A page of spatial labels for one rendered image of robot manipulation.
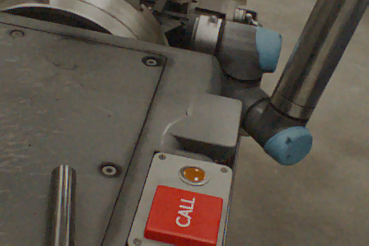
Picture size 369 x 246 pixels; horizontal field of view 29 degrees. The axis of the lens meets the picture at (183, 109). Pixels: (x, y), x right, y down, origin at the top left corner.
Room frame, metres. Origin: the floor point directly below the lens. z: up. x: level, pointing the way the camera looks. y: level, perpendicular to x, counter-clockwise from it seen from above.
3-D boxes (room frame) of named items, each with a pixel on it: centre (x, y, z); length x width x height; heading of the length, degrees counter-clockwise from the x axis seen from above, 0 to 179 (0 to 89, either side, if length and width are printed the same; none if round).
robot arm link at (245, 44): (1.12, -0.09, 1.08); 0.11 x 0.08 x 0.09; 86
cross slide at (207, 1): (1.52, 0.13, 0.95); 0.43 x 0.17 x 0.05; 87
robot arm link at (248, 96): (1.11, -0.10, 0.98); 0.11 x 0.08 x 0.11; 36
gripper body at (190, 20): (1.14, 0.07, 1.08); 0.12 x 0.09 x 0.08; 86
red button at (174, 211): (0.46, -0.02, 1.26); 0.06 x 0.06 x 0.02; 87
